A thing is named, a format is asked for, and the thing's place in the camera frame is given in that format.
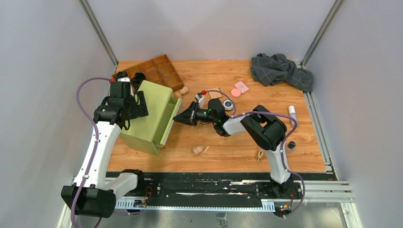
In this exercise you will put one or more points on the white tube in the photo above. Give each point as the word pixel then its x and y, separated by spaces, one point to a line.
pixel 293 115

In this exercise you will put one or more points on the brown compartment tray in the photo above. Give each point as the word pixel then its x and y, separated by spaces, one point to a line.
pixel 158 70

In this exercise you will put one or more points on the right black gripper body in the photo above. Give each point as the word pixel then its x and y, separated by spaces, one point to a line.
pixel 203 115

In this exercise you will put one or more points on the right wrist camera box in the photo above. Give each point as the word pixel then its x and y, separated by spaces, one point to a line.
pixel 200 99

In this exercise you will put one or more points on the tan square compact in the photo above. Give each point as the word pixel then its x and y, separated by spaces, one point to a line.
pixel 215 93

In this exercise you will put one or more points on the pink square pad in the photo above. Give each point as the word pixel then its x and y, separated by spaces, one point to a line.
pixel 241 86

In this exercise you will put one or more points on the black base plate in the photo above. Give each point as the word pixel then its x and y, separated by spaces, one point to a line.
pixel 213 189

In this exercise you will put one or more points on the clear gold-cap bottle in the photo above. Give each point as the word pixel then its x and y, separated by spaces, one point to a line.
pixel 260 154

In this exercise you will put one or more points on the grey checked cloth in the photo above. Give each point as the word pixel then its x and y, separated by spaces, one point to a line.
pixel 276 69

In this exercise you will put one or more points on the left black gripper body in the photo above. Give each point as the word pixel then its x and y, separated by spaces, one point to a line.
pixel 132 105

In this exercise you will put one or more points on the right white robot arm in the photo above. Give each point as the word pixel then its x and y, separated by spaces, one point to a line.
pixel 266 130

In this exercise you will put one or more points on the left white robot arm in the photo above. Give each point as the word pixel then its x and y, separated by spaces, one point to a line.
pixel 89 194

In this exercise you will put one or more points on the pink round sponge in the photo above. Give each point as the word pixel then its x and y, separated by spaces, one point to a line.
pixel 235 93

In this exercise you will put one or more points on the small black-cap bottle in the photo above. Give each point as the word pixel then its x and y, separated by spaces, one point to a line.
pixel 290 146

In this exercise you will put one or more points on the green drawer box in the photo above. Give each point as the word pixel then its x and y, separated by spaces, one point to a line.
pixel 149 134

